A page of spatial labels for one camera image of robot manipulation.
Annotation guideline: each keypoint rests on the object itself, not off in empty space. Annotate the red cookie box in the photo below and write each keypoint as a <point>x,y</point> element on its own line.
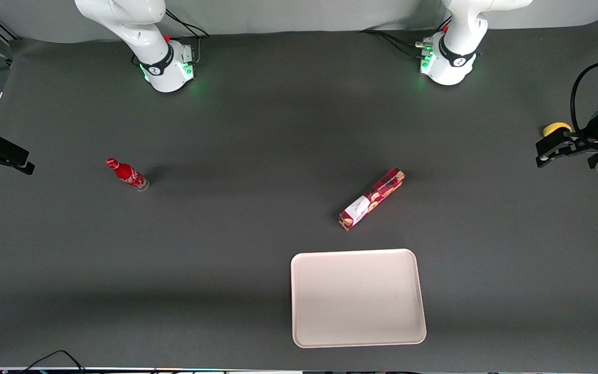
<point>371,200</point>

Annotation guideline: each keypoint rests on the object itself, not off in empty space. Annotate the yellow lemon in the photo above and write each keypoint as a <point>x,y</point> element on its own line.
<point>557,127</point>

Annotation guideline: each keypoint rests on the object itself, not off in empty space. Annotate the dark grey table mat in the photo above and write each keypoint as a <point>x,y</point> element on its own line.
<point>226,130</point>

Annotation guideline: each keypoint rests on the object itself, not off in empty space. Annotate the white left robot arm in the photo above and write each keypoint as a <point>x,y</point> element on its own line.
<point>457,36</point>

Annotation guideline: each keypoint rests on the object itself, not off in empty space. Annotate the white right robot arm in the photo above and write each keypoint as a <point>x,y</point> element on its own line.
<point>138,31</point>

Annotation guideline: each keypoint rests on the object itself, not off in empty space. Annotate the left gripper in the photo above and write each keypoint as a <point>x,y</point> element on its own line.
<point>575,144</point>

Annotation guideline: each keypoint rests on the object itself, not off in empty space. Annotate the red cola bottle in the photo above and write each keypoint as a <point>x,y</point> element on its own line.
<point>127,174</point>

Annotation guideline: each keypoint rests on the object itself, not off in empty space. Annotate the beige plastic tray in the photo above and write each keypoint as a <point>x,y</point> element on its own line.
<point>340,301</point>

